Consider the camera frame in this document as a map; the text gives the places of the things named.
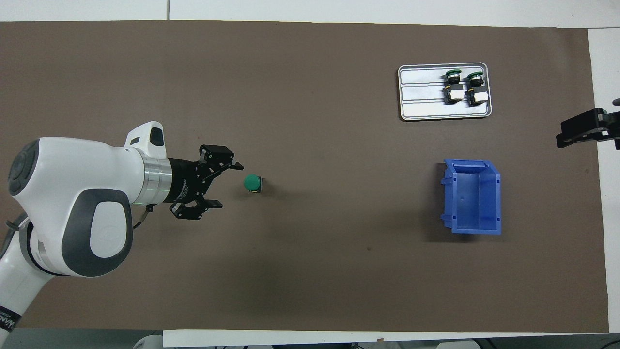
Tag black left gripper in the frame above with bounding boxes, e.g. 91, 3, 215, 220
164, 144, 245, 221

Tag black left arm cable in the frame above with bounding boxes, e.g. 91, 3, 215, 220
130, 204, 155, 228

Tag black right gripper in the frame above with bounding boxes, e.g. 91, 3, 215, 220
556, 108, 620, 150

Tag grey metal tray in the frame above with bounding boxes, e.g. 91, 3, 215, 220
398, 63, 493, 122

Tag brown table mat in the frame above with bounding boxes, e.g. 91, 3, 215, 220
0, 20, 610, 334

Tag blue plastic storage bin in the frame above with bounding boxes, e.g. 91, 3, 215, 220
440, 159, 502, 236

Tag green push button switch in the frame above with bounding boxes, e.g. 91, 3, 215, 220
443, 69, 465, 105
243, 174, 265, 195
465, 71, 489, 107

